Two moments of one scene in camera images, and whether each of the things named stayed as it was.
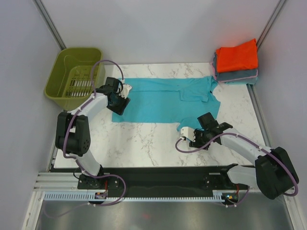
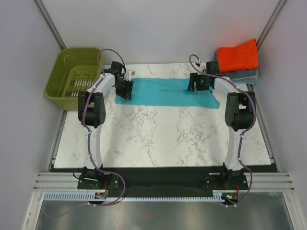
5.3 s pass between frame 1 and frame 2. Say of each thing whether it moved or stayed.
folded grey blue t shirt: stayed
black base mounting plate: stayed
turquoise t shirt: moved
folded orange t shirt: stayed
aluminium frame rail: stayed
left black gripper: moved
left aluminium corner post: stayed
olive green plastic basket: stayed
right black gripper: moved
